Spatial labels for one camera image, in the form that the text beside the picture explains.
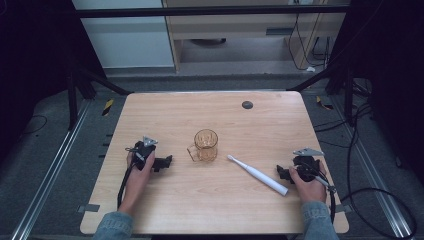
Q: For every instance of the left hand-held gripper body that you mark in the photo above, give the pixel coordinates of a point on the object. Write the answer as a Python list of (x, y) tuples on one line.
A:
[(143, 154)]

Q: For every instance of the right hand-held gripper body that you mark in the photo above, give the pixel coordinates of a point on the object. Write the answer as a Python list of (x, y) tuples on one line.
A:
[(306, 166)]

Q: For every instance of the person's left hand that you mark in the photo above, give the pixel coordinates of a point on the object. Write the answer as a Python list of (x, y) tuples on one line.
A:
[(139, 181)]

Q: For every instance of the person's right hand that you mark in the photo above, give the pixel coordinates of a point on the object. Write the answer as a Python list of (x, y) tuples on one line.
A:
[(311, 190)]

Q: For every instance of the white electric toothbrush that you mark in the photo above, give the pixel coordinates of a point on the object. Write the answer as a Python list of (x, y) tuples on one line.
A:
[(263, 177)]

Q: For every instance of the black and yellow tape strip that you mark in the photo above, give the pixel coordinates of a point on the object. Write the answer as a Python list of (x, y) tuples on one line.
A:
[(324, 103), (107, 107)]

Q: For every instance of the round grey table grommet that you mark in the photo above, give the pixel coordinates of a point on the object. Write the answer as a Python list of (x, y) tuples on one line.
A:
[(247, 105)]

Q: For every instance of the black metal stand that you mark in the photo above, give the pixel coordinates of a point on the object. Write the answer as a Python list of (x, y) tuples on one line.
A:
[(72, 100), (346, 90)]

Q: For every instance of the white cabinet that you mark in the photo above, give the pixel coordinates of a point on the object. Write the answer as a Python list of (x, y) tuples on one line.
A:
[(128, 40)]

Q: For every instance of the light wooden desk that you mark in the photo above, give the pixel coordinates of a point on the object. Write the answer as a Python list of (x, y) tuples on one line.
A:
[(240, 28)]

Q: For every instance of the grey metal table bracket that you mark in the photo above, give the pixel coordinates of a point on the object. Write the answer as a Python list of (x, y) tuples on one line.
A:
[(88, 208), (343, 208)]

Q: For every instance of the aluminium floor rail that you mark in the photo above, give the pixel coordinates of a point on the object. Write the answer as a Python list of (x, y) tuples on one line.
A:
[(50, 173), (375, 180)]

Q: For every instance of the black horizontal frame bar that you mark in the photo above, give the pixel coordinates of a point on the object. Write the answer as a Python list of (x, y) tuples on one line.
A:
[(206, 12)]

